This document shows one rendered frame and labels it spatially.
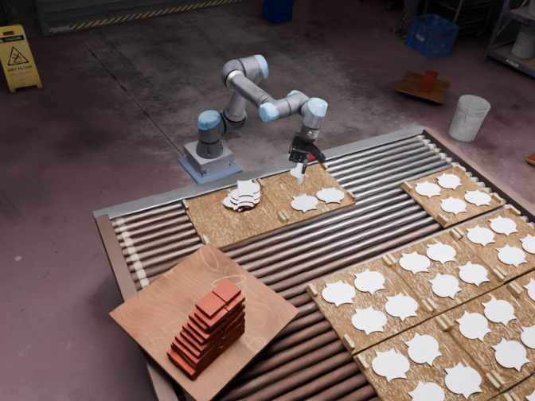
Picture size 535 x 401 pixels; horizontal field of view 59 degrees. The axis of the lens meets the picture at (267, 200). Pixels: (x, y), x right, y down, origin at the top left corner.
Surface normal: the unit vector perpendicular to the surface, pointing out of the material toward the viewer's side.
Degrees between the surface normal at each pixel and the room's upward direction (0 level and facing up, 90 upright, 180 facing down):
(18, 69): 77
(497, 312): 0
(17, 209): 0
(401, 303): 0
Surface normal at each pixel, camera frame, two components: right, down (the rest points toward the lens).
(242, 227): 0.07, -0.74
